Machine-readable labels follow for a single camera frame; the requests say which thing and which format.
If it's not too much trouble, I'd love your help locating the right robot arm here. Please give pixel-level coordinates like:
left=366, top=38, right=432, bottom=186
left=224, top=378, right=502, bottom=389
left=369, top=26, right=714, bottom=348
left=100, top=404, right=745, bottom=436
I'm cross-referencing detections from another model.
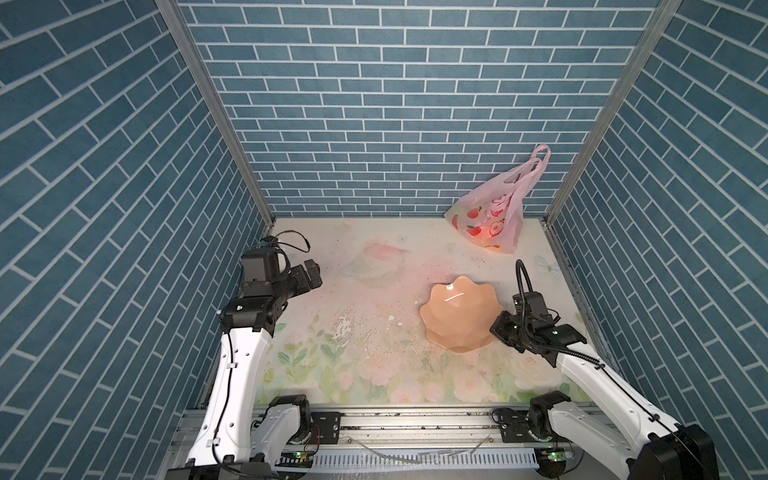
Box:
left=490, top=292, right=719, bottom=479

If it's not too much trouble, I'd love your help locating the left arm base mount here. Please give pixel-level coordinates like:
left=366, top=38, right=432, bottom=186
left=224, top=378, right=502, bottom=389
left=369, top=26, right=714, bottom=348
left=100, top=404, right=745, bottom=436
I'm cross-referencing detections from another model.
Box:
left=288, top=411, right=342, bottom=446

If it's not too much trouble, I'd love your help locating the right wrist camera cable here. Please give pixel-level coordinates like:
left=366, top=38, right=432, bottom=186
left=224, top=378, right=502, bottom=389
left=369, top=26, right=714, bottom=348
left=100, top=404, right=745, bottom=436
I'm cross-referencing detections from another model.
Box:
left=514, top=259, right=536, bottom=319

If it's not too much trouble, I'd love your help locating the peach scalloped bowl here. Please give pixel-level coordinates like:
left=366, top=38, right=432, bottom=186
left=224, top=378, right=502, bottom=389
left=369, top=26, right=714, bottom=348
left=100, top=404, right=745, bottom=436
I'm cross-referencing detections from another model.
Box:
left=419, top=276, right=503, bottom=354

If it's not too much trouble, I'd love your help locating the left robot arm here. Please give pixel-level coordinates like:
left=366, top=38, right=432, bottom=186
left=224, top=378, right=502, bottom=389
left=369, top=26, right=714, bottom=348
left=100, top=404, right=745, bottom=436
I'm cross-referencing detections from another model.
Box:
left=166, top=236, right=322, bottom=479

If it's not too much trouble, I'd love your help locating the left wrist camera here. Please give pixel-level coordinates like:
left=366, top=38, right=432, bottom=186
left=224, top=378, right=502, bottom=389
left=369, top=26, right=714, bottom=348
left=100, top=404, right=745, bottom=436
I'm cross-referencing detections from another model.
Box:
left=257, top=235, right=282, bottom=254

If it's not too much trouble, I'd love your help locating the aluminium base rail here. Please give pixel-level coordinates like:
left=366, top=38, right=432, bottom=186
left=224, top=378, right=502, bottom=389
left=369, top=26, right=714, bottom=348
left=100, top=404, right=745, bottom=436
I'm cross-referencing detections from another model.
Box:
left=161, top=404, right=667, bottom=480

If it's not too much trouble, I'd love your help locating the pink plastic bag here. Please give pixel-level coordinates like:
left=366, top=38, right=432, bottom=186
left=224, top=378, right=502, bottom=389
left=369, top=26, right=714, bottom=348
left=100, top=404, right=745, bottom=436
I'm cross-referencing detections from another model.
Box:
left=444, top=144, right=551, bottom=254

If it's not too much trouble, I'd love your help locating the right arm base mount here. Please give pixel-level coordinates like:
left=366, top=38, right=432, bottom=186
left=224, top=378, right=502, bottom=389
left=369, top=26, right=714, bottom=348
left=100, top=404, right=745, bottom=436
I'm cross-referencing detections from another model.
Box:
left=490, top=407, right=538, bottom=443

